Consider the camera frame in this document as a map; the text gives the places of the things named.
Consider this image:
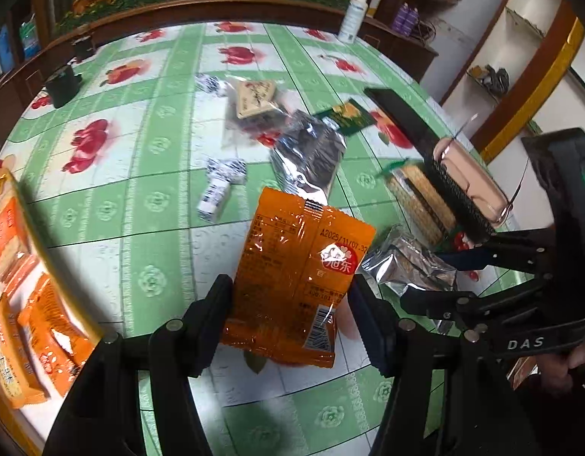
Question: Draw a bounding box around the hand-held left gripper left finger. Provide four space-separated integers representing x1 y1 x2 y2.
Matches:
43 274 233 456

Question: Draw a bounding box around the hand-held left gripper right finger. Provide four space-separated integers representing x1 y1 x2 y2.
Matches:
349 275 540 456

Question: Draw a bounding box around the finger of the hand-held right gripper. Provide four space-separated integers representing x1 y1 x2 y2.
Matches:
401 278 559 338
437 228 559 272

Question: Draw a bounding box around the clear cracker packet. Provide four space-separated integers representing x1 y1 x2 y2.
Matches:
384 161 458 249

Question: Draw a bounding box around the orange snack packet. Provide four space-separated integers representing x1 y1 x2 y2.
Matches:
0 197 37 291
0 293 47 410
220 187 377 368
18 274 94 396

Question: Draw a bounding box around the yellow cardboard box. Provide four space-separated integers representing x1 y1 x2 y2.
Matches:
0 156 104 456

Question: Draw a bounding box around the dark green cracker packet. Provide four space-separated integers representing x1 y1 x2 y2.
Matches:
313 99 377 136

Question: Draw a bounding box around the dark silver foil packet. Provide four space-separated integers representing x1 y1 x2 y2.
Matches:
270 111 348 201

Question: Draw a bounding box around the clear bag beige label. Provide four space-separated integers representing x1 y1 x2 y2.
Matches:
222 77 294 149

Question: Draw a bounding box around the person's right hand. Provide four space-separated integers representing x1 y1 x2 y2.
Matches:
542 339 585 393

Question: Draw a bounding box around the blue white wrapped candy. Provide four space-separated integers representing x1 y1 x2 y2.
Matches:
197 178 232 222
196 73 227 97
206 156 248 185

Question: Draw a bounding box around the green fruit print tablecloth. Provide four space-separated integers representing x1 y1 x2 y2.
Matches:
0 19 545 456

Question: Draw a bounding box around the dark grey tool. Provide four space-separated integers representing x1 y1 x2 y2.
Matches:
482 64 512 94

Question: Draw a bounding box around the dark wooden cabinet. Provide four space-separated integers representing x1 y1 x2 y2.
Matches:
359 14 440 82

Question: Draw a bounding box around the white spray bottle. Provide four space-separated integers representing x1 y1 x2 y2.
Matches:
338 0 369 44

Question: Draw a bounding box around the black cup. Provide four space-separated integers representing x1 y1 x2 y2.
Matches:
44 63 82 109

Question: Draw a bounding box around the small black box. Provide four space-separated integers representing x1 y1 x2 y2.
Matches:
71 35 98 63

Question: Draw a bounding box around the teal package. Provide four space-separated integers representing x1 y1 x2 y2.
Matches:
19 13 43 58

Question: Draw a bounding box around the black cable bundle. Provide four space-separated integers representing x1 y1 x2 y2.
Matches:
416 19 438 44

